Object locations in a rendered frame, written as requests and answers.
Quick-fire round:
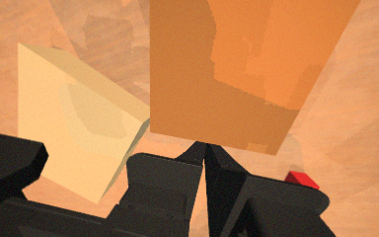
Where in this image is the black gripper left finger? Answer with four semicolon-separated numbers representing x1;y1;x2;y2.
126;141;207;220

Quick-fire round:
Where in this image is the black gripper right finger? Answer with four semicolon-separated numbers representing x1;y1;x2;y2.
204;143;331;237

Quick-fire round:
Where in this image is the red block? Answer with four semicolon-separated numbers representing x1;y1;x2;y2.
284;171;319;190

